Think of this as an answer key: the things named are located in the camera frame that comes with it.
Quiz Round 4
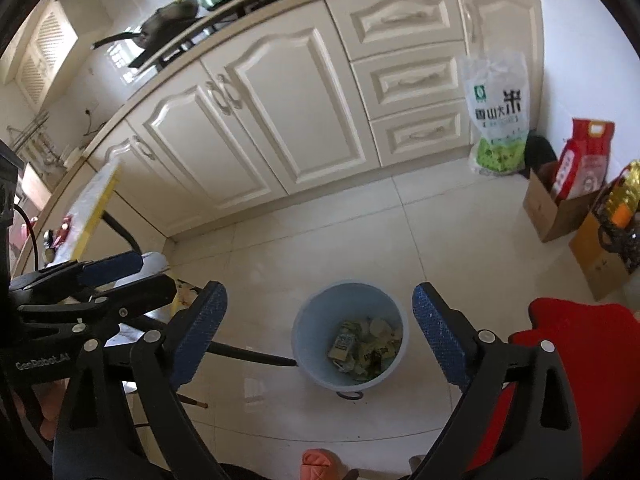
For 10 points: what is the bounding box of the red rice bag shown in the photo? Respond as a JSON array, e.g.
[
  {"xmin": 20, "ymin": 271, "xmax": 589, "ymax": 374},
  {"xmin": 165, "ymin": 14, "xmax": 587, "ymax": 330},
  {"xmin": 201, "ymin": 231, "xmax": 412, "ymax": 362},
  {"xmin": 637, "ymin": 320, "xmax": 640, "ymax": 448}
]
[{"xmin": 549, "ymin": 118, "xmax": 616, "ymax": 202}]

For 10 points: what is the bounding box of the round white marble table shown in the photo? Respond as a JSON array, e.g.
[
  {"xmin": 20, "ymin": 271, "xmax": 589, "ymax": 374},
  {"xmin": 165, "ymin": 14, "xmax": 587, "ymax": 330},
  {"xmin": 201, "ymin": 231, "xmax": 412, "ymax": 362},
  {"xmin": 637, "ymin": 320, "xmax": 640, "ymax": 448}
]
[{"xmin": 42, "ymin": 157, "xmax": 300, "ymax": 409}]

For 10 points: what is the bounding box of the small drink carton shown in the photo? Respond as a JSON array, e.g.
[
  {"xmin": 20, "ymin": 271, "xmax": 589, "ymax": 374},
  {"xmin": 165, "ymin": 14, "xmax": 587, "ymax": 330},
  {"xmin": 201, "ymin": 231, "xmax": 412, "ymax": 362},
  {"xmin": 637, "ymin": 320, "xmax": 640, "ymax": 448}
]
[{"xmin": 327, "ymin": 320, "xmax": 357, "ymax": 362}]

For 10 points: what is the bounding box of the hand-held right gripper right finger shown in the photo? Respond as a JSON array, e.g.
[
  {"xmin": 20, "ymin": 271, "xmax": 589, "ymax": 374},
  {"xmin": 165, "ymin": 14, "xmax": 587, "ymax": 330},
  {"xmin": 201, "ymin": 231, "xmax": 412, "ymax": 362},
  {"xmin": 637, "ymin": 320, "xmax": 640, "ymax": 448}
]
[{"xmin": 409, "ymin": 281, "xmax": 586, "ymax": 480}]

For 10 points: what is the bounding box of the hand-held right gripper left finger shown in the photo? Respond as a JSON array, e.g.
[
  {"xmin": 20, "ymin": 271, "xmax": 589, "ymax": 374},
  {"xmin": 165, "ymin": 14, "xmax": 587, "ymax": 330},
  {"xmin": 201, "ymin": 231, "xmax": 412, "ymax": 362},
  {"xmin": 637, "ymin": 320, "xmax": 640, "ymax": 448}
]
[{"xmin": 52, "ymin": 281, "xmax": 229, "ymax": 480}]

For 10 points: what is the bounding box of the black wok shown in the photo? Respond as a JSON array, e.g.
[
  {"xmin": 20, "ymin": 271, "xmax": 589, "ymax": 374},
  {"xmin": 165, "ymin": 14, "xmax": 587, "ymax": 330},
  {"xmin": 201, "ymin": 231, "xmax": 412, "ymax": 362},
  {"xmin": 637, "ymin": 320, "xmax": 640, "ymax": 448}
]
[{"xmin": 91, "ymin": 0, "xmax": 201, "ymax": 69}]

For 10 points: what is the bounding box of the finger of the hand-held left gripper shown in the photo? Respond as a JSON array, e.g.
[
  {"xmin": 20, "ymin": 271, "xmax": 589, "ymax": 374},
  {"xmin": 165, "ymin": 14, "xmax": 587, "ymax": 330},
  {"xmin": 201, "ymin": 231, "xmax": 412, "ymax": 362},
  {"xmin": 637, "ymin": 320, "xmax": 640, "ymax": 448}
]
[
  {"xmin": 9, "ymin": 251, "xmax": 144, "ymax": 294},
  {"xmin": 17, "ymin": 272, "xmax": 177, "ymax": 343}
]

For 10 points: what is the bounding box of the black gas stove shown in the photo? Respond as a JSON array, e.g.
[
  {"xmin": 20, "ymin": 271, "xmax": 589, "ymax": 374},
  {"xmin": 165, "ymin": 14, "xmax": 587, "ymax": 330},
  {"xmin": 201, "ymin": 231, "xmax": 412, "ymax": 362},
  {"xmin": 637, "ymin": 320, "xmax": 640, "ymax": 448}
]
[{"xmin": 150, "ymin": 0, "xmax": 297, "ymax": 77}]

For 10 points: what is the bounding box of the pile of snack wrappers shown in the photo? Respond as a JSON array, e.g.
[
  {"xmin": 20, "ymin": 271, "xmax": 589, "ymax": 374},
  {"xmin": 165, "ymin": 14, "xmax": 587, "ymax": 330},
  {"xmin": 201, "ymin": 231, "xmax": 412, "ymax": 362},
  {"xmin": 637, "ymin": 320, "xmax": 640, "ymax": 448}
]
[{"xmin": 42, "ymin": 215, "xmax": 77, "ymax": 262}]

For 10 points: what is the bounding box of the cream drawer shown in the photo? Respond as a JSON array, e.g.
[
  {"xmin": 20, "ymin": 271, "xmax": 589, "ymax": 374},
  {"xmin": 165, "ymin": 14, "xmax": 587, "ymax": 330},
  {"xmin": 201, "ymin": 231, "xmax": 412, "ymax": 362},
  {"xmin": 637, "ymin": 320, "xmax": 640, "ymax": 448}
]
[
  {"xmin": 368, "ymin": 99, "xmax": 474, "ymax": 168},
  {"xmin": 324, "ymin": 0, "xmax": 467, "ymax": 62},
  {"xmin": 349, "ymin": 54, "xmax": 472, "ymax": 122}
]

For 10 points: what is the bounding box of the wooden cutting board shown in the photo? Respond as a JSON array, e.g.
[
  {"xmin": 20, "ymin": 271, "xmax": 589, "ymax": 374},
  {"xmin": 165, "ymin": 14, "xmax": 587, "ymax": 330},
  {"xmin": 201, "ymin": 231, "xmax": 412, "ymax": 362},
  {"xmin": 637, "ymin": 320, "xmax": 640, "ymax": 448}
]
[{"xmin": 22, "ymin": 164, "xmax": 52, "ymax": 207}]

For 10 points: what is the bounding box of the pink slipper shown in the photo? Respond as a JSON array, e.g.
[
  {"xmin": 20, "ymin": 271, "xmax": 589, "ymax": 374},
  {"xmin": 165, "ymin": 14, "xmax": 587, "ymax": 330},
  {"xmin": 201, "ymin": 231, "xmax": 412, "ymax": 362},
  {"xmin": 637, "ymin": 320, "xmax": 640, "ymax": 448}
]
[{"xmin": 301, "ymin": 448, "xmax": 334, "ymax": 480}]

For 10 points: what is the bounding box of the person's left hand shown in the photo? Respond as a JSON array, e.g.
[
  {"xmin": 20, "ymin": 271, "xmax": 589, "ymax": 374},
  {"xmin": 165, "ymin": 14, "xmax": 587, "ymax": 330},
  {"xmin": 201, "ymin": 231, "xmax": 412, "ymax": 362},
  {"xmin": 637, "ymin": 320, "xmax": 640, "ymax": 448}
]
[{"xmin": 35, "ymin": 379, "xmax": 68, "ymax": 442}]

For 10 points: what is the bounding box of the white and green rice bag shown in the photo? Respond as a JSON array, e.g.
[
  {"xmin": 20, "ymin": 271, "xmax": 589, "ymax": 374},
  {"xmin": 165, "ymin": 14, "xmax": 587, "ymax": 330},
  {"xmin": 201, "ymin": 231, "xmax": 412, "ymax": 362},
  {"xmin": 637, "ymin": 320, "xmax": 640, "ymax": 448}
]
[{"xmin": 459, "ymin": 50, "xmax": 531, "ymax": 177}]

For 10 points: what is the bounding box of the yellow oil bottle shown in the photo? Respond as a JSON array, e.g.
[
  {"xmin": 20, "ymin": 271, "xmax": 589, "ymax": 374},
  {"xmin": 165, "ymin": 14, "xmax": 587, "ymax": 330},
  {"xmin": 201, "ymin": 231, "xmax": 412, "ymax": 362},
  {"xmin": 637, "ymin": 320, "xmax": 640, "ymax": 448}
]
[{"xmin": 597, "ymin": 159, "xmax": 640, "ymax": 234}]

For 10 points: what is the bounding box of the metal utensil rack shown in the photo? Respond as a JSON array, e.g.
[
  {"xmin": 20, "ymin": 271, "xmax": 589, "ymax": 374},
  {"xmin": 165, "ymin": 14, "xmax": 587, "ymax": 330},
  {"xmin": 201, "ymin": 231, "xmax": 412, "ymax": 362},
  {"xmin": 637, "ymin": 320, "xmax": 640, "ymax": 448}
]
[{"xmin": 7, "ymin": 114, "xmax": 67, "ymax": 172}]

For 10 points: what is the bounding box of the cardboard box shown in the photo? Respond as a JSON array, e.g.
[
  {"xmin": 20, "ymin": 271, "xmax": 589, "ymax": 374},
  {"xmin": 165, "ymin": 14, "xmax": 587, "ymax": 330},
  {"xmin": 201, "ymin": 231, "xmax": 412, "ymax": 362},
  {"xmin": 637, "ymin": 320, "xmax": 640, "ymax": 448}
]
[
  {"xmin": 522, "ymin": 162, "xmax": 609, "ymax": 244},
  {"xmin": 568, "ymin": 210, "xmax": 640, "ymax": 302}
]

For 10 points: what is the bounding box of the cream base cabinet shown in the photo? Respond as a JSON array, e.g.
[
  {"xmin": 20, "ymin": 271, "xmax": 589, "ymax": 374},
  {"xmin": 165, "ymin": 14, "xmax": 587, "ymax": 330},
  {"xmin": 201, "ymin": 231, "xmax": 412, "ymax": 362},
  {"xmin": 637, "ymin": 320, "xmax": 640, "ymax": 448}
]
[{"xmin": 85, "ymin": 0, "xmax": 546, "ymax": 242}]

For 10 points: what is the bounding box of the black plastic bag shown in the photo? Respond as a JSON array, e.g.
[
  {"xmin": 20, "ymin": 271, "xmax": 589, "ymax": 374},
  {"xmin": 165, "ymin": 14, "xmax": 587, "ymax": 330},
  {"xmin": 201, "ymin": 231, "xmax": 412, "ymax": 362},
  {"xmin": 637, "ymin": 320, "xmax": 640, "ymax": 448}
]
[{"xmin": 523, "ymin": 134, "xmax": 559, "ymax": 181}]

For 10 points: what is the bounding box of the pale blue waste bin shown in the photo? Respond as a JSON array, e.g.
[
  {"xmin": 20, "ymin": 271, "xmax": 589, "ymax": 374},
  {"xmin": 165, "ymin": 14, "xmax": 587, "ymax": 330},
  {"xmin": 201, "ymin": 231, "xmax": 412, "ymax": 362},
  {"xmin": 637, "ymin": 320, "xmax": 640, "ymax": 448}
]
[{"xmin": 291, "ymin": 281, "xmax": 410, "ymax": 401}]

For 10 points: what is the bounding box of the lattice door wall cabinet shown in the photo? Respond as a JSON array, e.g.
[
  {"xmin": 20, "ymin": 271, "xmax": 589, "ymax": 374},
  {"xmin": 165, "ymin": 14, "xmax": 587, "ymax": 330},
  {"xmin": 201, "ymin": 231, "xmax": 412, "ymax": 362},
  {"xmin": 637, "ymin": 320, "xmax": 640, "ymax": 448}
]
[{"xmin": 0, "ymin": 0, "xmax": 79, "ymax": 107}]

